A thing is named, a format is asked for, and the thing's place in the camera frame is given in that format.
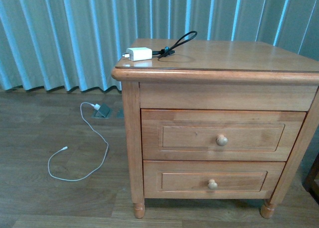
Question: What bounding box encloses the wooden drawer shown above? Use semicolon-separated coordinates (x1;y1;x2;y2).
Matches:
141;110;305;161
144;160;285;199

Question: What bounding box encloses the white charger with black cable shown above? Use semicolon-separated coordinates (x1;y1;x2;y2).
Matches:
122;30;197;61

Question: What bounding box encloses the metal floor socket box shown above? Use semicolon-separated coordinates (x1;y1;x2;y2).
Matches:
91;104;124;119

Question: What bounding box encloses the wooden nightstand cabinet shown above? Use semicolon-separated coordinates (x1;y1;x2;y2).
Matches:
112;40;319;219

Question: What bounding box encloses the pale green pleated curtain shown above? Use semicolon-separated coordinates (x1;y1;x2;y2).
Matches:
0;0;319;91

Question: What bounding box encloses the white cable on floor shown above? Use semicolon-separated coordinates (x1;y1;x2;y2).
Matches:
47;102;110;182

